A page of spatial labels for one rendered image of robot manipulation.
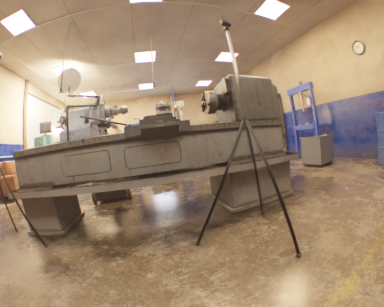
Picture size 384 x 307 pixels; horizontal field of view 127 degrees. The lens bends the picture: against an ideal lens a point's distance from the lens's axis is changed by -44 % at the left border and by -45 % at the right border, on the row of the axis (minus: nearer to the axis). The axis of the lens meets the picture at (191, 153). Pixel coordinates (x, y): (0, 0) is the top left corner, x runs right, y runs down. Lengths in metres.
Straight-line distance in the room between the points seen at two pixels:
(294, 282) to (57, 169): 1.83
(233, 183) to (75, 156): 1.41
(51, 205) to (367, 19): 5.80
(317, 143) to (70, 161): 3.55
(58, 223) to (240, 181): 1.75
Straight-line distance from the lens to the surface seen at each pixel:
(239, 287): 0.89
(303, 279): 0.94
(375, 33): 4.54
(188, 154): 1.48
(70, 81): 5.25
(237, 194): 1.63
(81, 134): 1.68
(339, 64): 4.71
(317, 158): 3.44
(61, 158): 1.66
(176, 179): 1.31
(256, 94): 1.88
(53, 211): 1.78
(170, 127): 1.33
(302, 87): 4.64
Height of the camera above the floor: 0.66
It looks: 3 degrees down
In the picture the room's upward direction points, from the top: 7 degrees counter-clockwise
